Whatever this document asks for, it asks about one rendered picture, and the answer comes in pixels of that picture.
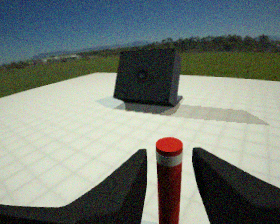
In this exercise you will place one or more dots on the red peg with white band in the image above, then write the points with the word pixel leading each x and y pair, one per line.
pixel 169 153

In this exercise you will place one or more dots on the dark grey sloped panel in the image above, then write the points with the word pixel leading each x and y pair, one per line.
pixel 149 76

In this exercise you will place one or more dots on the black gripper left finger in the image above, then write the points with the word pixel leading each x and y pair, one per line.
pixel 119 199

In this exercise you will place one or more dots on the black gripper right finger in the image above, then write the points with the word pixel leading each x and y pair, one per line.
pixel 232 196

